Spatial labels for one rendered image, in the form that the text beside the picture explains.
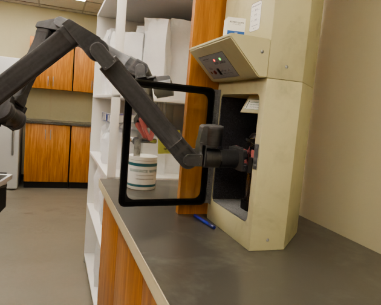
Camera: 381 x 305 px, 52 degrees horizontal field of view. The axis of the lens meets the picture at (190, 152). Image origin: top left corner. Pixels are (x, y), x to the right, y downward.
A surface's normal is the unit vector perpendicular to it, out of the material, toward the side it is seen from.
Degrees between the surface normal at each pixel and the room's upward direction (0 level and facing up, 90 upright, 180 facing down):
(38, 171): 90
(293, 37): 90
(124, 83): 99
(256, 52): 90
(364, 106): 90
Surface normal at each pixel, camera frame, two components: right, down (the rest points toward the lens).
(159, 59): -0.33, 0.18
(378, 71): -0.94, -0.04
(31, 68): 0.26, 0.28
